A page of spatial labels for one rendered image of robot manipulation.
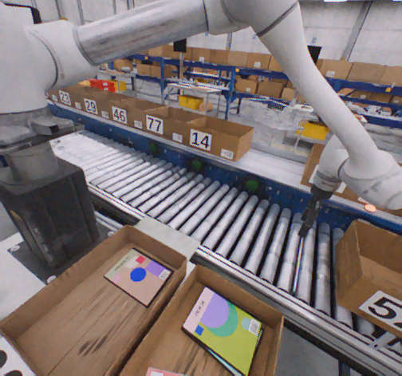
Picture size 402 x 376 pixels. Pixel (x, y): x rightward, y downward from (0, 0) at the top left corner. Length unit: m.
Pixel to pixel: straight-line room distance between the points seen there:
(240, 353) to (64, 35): 0.96
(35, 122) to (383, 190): 0.86
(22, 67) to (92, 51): 0.19
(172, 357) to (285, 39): 0.82
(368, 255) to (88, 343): 1.05
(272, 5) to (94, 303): 0.89
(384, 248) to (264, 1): 0.97
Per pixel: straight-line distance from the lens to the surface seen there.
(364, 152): 0.59
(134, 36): 0.70
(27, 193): 0.69
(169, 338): 0.69
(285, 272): 0.88
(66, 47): 0.74
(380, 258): 1.13
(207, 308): 0.68
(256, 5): 0.55
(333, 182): 0.79
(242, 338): 0.67
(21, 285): 0.91
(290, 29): 0.56
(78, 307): 0.77
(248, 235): 0.93
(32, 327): 0.80
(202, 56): 6.50
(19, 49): 0.64
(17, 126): 0.64
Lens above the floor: 1.41
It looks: 31 degrees down
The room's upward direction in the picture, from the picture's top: 7 degrees clockwise
